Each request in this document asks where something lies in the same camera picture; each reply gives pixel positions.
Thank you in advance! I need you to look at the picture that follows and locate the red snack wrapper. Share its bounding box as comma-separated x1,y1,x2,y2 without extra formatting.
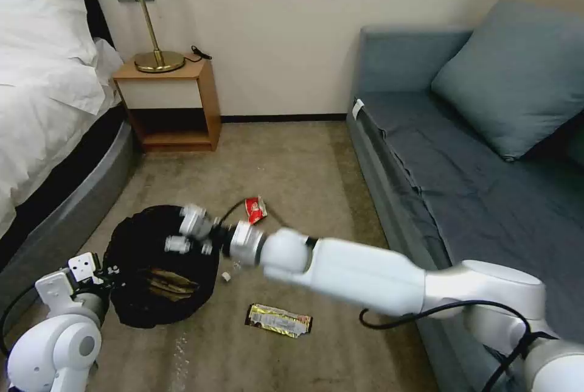
244,196,269,225

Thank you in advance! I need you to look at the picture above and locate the black cord on nightstand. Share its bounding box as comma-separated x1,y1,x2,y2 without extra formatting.
182,44,214,65

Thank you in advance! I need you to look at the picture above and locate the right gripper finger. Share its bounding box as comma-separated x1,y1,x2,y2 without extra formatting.
179,203,216,239
164,235,196,254

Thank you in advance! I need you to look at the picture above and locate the blue grey sofa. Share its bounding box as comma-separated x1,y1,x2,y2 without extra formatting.
344,24,584,392

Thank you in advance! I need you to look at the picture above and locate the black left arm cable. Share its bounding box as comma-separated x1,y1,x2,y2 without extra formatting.
0,281,38,357

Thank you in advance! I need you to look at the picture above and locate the brass table lamp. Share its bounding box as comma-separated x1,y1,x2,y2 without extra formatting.
86,0,185,75

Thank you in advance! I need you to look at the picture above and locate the white duvet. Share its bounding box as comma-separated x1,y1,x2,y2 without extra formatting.
0,37,125,240

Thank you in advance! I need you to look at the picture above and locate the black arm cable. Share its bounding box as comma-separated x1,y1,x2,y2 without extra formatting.
0,281,38,357
359,298,555,392

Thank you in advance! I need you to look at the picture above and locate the white pillow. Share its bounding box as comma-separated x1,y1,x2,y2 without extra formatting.
0,0,100,88

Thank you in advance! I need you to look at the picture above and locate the black headboard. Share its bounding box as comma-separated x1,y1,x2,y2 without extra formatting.
78,0,116,48

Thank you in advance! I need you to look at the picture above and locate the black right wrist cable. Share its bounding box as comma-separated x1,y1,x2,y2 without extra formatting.
218,199,287,229

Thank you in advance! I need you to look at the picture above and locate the brown crumpled paper trash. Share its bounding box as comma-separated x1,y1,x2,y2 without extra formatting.
145,267,201,303

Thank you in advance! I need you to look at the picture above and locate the gold brown snack wrapper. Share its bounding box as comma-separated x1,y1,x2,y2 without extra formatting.
246,303,315,340

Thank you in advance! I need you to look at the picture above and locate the black trash bin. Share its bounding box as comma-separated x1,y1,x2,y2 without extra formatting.
103,204,220,331

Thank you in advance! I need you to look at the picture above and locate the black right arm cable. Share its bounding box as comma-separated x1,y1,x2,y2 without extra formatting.
359,298,555,392

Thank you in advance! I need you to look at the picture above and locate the blue cushion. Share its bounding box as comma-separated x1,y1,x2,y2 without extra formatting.
430,0,584,163

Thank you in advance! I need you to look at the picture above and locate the grey bed base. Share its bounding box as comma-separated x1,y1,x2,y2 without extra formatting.
0,103,136,295

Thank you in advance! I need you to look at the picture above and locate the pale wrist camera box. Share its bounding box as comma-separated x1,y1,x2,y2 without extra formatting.
68,252,103,284

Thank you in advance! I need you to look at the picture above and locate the wooden nightstand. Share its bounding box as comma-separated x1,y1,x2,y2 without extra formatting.
112,52,217,152

